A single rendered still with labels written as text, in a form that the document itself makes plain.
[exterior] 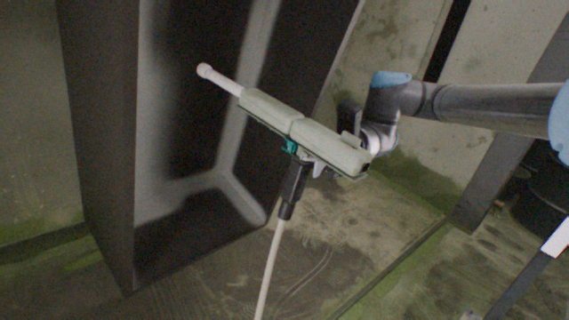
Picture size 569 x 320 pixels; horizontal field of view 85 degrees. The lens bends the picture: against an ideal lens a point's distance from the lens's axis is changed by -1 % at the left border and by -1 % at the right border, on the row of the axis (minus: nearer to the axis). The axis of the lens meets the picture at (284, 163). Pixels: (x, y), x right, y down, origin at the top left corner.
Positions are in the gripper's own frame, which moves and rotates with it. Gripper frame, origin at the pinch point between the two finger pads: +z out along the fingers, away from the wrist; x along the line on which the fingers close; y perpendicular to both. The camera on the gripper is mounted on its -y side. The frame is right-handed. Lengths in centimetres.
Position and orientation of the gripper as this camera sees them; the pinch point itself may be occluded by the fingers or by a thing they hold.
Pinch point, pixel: (301, 148)
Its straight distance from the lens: 58.0
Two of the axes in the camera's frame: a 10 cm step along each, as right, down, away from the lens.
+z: -6.6, 1.7, -7.3
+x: -7.0, -4.9, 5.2
